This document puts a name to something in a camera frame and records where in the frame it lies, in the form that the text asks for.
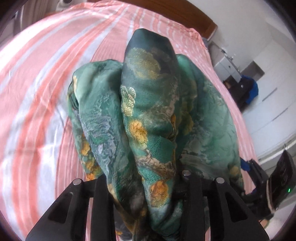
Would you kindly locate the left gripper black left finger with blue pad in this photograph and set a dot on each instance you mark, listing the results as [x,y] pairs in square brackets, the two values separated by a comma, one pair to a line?
[66,218]

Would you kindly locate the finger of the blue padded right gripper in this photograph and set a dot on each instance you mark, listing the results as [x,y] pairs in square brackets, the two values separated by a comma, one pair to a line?
[244,165]

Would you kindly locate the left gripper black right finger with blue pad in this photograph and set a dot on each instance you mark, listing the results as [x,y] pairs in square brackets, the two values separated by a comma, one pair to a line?
[230,218]

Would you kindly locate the green floral patterned jacket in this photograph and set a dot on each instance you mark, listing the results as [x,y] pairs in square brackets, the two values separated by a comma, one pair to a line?
[140,121]

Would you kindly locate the chair with dark blue clothes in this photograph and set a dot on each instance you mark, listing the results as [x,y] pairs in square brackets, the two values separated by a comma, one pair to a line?
[242,92]

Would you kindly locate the pink white striped bed sheet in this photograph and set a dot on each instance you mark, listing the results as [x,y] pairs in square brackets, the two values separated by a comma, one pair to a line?
[38,157]

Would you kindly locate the white bedside drawer cabinet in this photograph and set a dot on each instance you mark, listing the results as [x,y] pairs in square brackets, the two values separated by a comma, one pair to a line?
[225,67]

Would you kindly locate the brown wooden headboard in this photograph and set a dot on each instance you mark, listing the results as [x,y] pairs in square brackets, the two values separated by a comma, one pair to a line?
[182,12]

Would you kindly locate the beige curtain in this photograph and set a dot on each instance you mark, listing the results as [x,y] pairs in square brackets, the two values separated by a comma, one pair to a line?
[33,11]

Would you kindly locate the small white desk fan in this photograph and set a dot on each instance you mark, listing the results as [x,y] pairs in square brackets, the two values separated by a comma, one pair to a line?
[64,4]

